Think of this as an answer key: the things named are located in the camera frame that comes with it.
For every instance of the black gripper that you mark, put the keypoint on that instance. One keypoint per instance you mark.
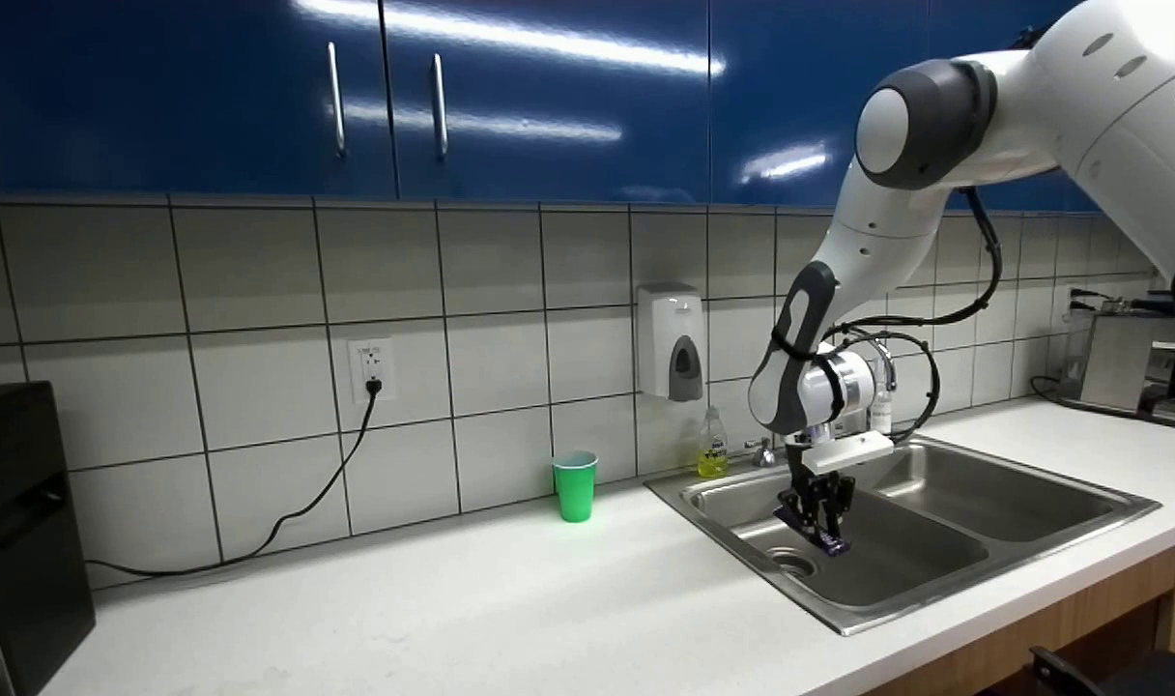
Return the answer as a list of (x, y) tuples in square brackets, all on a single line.
[(825, 489)]

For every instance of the purple chocolate bar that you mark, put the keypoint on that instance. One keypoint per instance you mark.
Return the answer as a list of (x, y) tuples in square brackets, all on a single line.
[(825, 544)]

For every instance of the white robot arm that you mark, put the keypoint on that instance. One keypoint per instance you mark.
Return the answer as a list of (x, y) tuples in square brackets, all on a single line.
[(872, 247)]

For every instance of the stainless steel double sink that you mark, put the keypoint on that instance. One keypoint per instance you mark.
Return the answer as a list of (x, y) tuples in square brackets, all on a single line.
[(998, 503)]

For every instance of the chrome faucet knob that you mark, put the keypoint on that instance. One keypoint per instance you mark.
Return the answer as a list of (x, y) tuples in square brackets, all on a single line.
[(758, 453)]

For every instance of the yellow dish soap bottle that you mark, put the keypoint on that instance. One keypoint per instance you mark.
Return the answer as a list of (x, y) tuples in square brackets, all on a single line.
[(713, 463)]

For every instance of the green plastic cup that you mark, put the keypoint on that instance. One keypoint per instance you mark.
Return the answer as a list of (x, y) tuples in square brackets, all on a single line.
[(574, 489)]

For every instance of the silver countertop appliance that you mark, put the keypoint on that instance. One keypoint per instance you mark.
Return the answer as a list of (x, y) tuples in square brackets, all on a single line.
[(1116, 361)]

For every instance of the blue upper cabinet door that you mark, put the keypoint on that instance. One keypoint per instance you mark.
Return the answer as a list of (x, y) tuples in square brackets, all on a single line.
[(550, 79), (767, 79), (164, 89)]

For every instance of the black box appliance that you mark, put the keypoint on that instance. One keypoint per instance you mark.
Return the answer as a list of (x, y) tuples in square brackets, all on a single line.
[(23, 544)]

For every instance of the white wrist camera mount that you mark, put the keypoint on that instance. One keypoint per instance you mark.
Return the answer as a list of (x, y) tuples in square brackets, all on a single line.
[(851, 450)]

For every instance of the white wall soap dispenser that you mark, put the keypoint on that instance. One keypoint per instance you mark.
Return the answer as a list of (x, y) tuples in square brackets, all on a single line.
[(671, 342)]

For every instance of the white wall outlet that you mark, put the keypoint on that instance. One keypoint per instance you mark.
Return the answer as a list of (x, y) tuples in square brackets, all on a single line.
[(374, 365)]

